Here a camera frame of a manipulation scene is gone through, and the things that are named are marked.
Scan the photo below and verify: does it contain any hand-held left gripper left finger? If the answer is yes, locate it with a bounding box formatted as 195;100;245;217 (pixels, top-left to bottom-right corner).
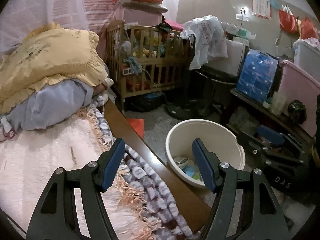
26;137;126;240

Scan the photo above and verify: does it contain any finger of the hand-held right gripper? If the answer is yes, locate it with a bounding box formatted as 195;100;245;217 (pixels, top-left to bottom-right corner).
257;126;304;154
236;131;304;168

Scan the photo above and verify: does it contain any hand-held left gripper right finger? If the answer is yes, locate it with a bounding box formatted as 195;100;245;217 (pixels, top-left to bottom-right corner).
191;137;292;240

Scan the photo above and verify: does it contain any white plastic basin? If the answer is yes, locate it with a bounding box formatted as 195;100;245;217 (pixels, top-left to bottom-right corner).
165;119;246;190

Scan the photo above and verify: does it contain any clear plastic cup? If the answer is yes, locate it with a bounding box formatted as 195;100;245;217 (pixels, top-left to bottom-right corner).
270;92;287;116

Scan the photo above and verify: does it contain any dark camouflage item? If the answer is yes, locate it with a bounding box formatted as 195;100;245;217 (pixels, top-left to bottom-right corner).
287;99;307;125

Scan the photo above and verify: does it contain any dark low bench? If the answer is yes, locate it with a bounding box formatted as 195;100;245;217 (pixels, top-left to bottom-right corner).
229;88;314;144

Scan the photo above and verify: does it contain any fringed patterned blanket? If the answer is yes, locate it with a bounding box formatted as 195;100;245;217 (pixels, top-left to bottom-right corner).
82;95;202;240

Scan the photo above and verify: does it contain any red paper sheet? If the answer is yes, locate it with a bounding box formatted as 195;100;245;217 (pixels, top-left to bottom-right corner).
127;118;146;138

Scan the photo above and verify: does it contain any pink plastic bin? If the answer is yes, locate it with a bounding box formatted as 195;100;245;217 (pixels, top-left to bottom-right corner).
277;59;320;137

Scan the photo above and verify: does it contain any blue patterned bag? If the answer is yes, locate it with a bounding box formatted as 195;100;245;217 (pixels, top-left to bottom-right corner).
236;49;280;103

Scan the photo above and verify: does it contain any black plastic bag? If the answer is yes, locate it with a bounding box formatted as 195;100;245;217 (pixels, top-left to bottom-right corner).
129;92;166;112

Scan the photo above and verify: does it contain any pink quilted bedspread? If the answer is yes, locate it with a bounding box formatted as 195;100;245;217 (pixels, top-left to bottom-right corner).
0;117;150;240

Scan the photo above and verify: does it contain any black round stand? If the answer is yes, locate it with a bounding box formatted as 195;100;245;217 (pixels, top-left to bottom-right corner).
166;64;238;121

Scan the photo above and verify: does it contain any grey fleece blanket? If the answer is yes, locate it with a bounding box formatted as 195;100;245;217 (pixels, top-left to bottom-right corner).
0;79;107;131

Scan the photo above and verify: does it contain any white appliance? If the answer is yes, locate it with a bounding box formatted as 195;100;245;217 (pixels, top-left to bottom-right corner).
226;38;246;77

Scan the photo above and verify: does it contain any white storage box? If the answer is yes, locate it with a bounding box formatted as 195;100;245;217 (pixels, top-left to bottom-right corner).
292;37;320;68

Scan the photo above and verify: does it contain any blue tied cloth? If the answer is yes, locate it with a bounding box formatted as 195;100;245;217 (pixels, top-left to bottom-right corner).
122;56;143;76

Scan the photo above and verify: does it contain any wooden crib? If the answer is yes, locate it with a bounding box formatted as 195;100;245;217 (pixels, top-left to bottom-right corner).
106;20;195;106

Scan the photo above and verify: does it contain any red hanging bag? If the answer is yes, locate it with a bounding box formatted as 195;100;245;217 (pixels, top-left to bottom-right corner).
299;17;320;41
278;4;299;34

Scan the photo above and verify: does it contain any white printed plastic bag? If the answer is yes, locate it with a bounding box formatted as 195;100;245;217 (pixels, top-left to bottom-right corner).
180;15;228;71

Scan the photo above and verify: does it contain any yellow ruffled pillow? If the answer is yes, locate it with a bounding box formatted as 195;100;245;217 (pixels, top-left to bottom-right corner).
0;22;108;113

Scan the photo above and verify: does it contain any pink box grey lid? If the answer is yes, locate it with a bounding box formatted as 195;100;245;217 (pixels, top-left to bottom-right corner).
114;0;168;27

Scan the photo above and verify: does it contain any pink striped curtain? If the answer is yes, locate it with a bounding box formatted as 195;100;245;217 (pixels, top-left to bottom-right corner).
55;0;120;55

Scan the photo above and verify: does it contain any pink mosquito net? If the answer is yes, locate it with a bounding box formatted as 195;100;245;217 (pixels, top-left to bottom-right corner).
0;0;90;55

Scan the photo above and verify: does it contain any wooden bed frame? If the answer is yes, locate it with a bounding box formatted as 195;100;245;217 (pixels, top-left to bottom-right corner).
104;97;212;233

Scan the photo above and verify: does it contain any white wall socket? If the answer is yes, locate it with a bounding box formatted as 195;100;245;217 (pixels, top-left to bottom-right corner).
236;5;250;21

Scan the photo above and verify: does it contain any red white wall poster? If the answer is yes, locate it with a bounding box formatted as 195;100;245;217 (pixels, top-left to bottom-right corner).
251;0;272;20

